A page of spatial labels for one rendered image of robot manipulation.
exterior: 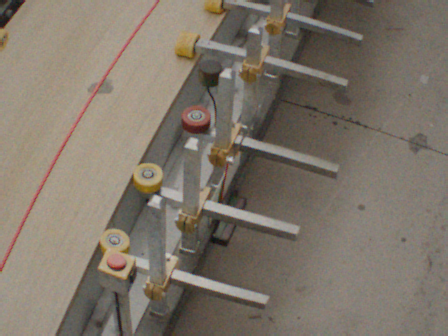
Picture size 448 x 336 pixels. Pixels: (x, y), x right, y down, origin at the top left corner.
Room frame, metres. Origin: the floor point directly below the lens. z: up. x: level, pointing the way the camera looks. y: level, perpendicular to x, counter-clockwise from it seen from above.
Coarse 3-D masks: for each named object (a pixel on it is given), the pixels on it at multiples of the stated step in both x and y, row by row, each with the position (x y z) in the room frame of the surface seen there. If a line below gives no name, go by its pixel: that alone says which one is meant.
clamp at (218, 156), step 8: (232, 128) 2.33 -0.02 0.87; (240, 128) 2.34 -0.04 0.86; (232, 136) 2.30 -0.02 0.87; (232, 144) 2.27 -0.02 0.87; (208, 152) 2.25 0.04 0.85; (216, 152) 2.23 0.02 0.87; (224, 152) 2.24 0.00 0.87; (232, 152) 2.27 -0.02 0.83; (216, 160) 2.23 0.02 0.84; (224, 160) 2.22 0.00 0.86
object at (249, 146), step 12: (204, 132) 2.31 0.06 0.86; (252, 144) 2.28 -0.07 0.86; (264, 144) 2.29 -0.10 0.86; (264, 156) 2.26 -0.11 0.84; (276, 156) 2.25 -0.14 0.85; (288, 156) 2.25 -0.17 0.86; (300, 156) 2.25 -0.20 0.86; (300, 168) 2.23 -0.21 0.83; (312, 168) 2.22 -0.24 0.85; (324, 168) 2.21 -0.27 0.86; (336, 168) 2.22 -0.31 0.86
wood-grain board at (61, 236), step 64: (64, 0) 2.91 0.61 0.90; (128, 0) 2.89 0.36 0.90; (192, 0) 2.90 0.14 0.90; (0, 64) 2.55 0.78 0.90; (64, 64) 2.55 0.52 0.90; (128, 64) 2.55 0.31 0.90; (192, 64) 2.56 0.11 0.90; (0, 128) 2.25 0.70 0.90; (64, 128) 2.26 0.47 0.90; (128, 128) 2.27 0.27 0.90; (0, 192) 1.99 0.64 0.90; (64, 192) 2.02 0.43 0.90; (0, 256) 1.75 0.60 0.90; (64, 256) 1.79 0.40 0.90; (0, 320) 1.51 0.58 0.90; (64, 320) 1.58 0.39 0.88
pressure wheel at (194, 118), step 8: (184, 112) 2.34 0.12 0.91; (192, 112) 2.35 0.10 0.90; (200, 112) 2.35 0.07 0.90; (208, 112) 2.35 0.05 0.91; (184, 120) 2.31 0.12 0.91; (192, 120) 2.31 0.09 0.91; (200, 120) 2.32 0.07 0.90; (208, 120) 2.32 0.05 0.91; (184, 128) 2.31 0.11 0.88; (192, 128) 2.29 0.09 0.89; (200, 128) 2.30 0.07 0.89; (208, 128) 2.31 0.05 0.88
